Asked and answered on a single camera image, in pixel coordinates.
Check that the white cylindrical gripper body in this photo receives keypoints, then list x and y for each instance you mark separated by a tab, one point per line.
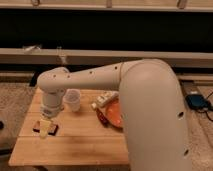
51	104

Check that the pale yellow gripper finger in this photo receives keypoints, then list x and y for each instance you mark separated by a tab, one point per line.
45	124

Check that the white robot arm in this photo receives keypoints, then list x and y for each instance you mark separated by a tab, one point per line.
152	108

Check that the dark brown rectangular box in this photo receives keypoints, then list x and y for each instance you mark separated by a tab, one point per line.
53	130

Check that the clear plastic cup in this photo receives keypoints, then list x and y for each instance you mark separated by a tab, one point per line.
72	99

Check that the wooden table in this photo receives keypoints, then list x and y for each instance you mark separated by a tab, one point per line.
80	140

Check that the dark red utensil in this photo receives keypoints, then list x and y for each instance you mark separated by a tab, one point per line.
101	117

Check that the orange plate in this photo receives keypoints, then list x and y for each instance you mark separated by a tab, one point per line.
112	113

